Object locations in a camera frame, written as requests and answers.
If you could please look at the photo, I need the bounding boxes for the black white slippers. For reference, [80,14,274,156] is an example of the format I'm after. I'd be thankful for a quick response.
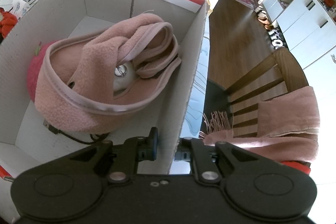
[268,28,284,50]

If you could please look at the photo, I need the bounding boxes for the red chair cushion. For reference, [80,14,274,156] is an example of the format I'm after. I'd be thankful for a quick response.
[281,161,311,174]

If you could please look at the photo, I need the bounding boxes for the red cloth garment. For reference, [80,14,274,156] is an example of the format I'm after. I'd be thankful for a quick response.
[0,7,18,38]

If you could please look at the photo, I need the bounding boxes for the white storage cabinet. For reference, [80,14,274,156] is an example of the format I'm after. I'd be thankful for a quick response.
[276,0,335,69]

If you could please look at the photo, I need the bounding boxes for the black usb cable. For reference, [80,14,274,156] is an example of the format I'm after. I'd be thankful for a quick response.
[43,120,111,146]

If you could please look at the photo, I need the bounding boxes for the near wooden dining chair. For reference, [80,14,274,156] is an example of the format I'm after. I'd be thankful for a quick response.
[224,48,316,140]

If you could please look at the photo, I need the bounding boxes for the white plush keychain toy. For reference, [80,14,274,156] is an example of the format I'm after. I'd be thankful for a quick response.
[113,62,137,92]

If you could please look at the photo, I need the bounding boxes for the pink fleece garment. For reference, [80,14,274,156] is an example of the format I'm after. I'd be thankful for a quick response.
[34,13,181,134]

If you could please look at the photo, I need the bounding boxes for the pink fuzzy plush ball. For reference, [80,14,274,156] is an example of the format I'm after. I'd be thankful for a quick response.
[27,40,58,103]

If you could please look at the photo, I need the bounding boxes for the white red cardboard box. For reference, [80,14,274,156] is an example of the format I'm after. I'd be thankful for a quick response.
[0,0,210,224]

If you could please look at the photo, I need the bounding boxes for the pink fringed scarf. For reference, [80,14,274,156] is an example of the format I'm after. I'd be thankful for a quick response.
[202,86,320,162]

